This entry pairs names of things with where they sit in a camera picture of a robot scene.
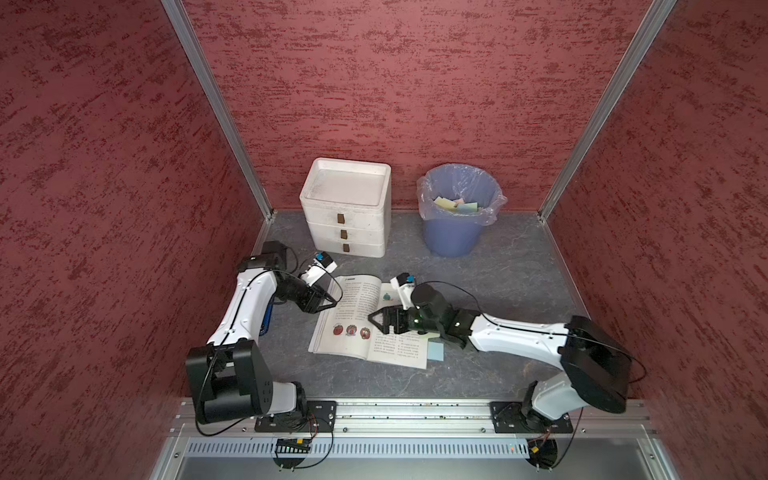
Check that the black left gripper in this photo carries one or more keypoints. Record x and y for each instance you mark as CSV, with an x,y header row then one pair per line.
x,y
311,300

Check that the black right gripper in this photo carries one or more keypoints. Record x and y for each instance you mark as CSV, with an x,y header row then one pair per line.
x,y
396,312

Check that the illustrated book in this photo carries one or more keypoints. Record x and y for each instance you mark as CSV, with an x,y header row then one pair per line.
x,y
345,330

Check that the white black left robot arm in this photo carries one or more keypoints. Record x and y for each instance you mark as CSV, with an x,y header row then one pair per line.
x,y
228,377

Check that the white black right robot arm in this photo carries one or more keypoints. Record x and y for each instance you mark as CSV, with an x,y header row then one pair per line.
x,y
594,369

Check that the discarded sticky notes in bin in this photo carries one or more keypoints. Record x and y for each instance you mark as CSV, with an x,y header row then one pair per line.
x,y
458,206

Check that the white three-drawer storage box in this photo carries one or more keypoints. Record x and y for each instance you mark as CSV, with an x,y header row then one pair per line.
x,y
347,206

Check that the blue plastic trash bin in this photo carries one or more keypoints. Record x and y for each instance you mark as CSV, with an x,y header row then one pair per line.
x,y
451,238

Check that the clear plastic bin liner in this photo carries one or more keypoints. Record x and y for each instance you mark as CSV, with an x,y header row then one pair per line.
x,y
481,193

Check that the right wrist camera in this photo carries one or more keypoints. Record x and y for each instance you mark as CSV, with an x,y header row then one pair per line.
x,y
404,284

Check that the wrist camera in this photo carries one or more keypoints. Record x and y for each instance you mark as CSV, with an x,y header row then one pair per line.
x,y
321,264
404,284

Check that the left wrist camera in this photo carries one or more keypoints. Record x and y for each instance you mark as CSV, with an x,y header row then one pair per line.
x,y
321,264

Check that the aluminium front rail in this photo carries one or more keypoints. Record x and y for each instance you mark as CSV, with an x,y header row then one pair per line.
x,y
448,418

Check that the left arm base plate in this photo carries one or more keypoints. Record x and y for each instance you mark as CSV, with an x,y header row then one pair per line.
x,y
316,416

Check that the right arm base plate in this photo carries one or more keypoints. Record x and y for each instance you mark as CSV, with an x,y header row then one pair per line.
x,y
509,418

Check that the left aluminium corner post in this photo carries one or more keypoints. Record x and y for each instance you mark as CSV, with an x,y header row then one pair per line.
x,y
183,28

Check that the aluminium corner post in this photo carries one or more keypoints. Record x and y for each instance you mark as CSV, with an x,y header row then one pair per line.
x,y
183,28
646,33

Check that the right aluminium corner post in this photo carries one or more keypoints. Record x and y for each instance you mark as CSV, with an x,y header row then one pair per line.
x,y
646,33

